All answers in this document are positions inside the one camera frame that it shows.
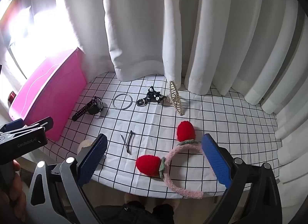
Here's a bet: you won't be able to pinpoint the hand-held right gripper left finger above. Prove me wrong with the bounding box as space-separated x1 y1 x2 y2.
25 134 109 224

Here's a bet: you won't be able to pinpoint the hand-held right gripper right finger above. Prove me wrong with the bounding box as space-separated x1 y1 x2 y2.
201 133 283 224

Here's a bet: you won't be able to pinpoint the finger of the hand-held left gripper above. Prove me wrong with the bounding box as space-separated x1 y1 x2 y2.
0 121 26 136
23 116 54 133

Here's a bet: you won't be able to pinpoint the plush face hair clip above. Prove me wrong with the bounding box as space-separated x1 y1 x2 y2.
77 140 97 153

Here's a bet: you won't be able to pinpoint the pink plastic bin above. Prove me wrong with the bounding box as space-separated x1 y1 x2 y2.
8 47 87 141

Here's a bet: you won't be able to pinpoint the pink strawberry plush headband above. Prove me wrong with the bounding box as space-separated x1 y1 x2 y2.
135 121 204 200

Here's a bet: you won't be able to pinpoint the black wrist watch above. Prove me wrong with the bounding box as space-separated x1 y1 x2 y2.
72 96 104 121

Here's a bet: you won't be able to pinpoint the pearl hair claw clip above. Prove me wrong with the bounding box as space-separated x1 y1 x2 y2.
166 81 189 116

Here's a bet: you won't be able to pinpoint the person's left hand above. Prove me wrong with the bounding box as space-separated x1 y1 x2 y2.
0 161 26 222

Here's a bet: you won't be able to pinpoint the long black hair clip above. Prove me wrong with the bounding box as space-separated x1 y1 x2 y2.
126 130 135 155

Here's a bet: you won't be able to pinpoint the silver bangle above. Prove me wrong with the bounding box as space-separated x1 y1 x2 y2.
112 93 133 111

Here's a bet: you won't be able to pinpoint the person's dark pants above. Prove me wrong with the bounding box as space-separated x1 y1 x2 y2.
94 202 175 224

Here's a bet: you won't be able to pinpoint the black bow hair accessory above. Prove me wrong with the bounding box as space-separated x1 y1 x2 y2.
146 85 167 104

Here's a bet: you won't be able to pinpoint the white curtain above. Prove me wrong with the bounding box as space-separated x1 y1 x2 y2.
0 0 308 191

